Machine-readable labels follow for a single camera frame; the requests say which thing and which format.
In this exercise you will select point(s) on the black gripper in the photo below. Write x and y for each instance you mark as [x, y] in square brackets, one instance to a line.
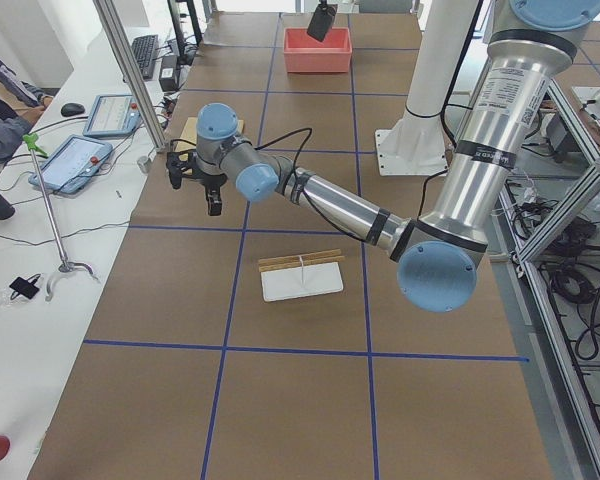
[210, 181]

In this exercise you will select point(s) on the dark grey cloth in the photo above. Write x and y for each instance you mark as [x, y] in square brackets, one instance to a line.
[321, 21]

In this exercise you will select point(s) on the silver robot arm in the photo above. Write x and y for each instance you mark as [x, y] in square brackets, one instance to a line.
[437, 253]

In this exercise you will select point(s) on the bamboo cutting board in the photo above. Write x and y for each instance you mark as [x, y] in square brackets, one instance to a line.
[188, 136]

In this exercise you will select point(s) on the wooden chopstick pair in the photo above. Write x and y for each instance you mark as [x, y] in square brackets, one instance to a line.
[300, 260]

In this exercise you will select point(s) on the white rectangular tray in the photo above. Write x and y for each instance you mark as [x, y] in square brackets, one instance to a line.
[301, 281]

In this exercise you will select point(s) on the far blue teach pendant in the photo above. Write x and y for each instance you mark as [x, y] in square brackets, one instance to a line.
[112, 116]

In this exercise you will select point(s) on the blue teach pendant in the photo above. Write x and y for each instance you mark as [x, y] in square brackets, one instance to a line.
[74, 163]
[112, 116]

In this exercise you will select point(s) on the black power adapter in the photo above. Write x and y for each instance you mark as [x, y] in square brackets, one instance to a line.
[169, 73]

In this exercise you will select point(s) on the near blue teach pendant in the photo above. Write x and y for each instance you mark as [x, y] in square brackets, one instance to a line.
[74, 163]

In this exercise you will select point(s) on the black keyboard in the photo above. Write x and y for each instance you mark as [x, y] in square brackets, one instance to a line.
[145, 50]

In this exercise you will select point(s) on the metal rod stand green clip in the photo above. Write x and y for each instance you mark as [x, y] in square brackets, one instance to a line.
[66, 266]

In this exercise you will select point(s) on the pink plastic bin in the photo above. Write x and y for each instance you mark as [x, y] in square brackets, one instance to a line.
[306, 55]

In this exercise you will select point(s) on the black computer mouse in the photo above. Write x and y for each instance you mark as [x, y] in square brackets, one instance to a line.
[72, 109]

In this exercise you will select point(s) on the small black clip device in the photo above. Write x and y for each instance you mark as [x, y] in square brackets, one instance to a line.
[24, 287]

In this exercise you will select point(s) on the seated person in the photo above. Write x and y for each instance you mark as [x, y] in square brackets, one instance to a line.
[21, 106]

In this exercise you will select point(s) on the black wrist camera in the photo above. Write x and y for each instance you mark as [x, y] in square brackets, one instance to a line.
[180, 165]

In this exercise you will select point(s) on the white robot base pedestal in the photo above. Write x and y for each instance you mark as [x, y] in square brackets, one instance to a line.
[415, 145]

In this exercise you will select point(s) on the aluminium frame post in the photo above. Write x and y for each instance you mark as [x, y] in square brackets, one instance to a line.
[125, 58]

